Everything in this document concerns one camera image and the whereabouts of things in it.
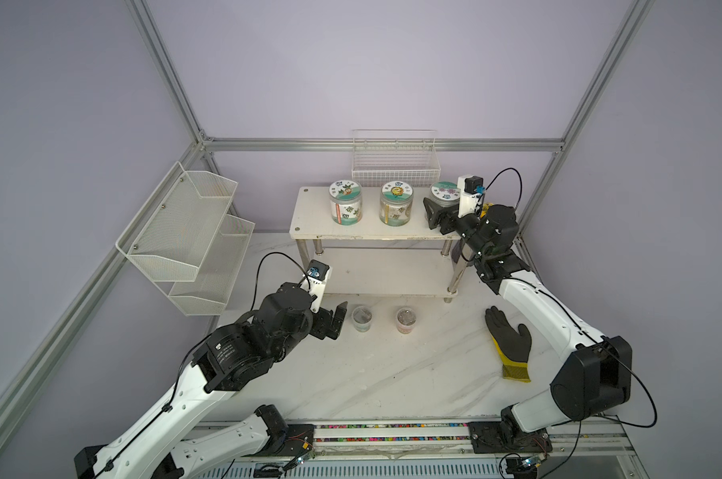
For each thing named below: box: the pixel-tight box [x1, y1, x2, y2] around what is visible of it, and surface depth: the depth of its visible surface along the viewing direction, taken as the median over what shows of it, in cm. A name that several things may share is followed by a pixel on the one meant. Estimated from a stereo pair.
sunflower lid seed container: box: [378, 179, 414, 227], surface depth 72 cm
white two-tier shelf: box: [289, 185, 462, 304], surface depth 80 cm
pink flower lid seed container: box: [428, 180, 461, 209], surface depth 71 cm
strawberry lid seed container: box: [329, 179, 363, 227], surface depth 72 cm
